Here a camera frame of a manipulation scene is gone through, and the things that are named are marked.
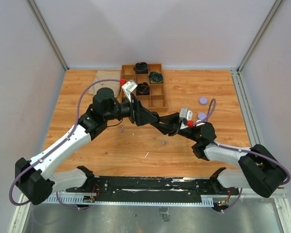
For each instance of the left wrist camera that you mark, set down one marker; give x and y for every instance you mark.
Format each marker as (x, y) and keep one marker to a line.
(128, 88)

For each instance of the wooden compartment tray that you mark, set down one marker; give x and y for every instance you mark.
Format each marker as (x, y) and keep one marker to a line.
(156, 100)

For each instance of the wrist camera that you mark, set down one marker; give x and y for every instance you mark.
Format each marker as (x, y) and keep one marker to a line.
(128, 88)
(185, 115)

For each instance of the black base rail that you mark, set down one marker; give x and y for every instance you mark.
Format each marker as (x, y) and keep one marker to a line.
(152, 190)

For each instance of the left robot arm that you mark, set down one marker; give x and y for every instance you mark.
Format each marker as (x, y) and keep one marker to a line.
(36, 178)

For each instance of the purple earbud case far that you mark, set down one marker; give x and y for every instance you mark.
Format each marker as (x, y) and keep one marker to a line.
(203, 100)

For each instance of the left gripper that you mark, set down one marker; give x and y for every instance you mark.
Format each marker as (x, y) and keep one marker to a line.
(138, 114)

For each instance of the purple earbud case near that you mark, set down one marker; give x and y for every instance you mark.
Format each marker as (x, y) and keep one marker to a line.
(201, 116)

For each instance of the blue yellow rolled tie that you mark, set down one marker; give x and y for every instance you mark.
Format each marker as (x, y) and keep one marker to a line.
(155, 77)

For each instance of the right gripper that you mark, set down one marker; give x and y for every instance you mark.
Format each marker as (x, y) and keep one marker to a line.
(174, 127)

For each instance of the black rolled tie top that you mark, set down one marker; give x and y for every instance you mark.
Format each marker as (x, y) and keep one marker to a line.
(141, 68)

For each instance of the purple earbud case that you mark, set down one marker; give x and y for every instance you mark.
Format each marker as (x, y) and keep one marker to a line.
(201, 116)
(203, 100)

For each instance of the beige folded cloth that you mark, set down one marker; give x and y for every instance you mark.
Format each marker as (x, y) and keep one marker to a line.
(110, 78)

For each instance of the black earbud case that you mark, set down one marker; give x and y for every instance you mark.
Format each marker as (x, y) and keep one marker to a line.
(157, 116)

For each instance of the black orange rolled tie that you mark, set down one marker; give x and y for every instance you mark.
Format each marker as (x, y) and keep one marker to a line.
(143, 89)

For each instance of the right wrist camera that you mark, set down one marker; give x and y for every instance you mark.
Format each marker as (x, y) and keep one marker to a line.
(185, 115)

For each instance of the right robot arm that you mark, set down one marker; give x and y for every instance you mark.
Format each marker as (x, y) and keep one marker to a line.
(256, 168)

